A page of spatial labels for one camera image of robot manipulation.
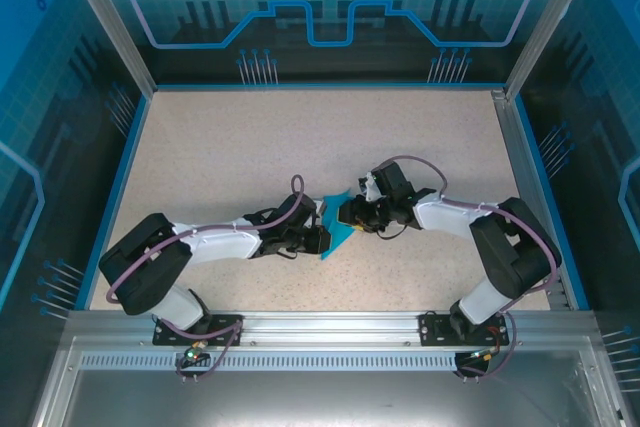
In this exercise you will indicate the aluminium frame post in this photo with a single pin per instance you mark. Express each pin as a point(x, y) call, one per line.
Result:
point(549, 22)
point(119, 32)

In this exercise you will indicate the aluminium side rail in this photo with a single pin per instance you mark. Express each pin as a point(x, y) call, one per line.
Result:
point(522, 172)

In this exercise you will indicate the small connector with green light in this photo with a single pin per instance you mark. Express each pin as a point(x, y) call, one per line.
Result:
point(192, 356)
point(484, 353)

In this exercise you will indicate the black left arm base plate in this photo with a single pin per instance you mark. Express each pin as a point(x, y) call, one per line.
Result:
point(162, 337)

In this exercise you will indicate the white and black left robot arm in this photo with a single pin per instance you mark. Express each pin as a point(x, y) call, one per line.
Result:
point(220, 244)

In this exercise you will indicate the aluminium mounting rail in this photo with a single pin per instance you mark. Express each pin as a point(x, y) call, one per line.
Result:
point(330, 327)

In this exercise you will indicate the blue cloth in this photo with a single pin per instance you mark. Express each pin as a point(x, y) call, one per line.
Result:
point(337, 237)

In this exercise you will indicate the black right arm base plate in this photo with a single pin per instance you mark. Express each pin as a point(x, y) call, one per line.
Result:
point(430, 329)

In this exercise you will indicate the metal sheet frame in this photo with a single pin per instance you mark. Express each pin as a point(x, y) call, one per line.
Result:
point(320, 397)

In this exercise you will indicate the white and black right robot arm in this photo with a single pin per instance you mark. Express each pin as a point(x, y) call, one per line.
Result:
point(450, 214)

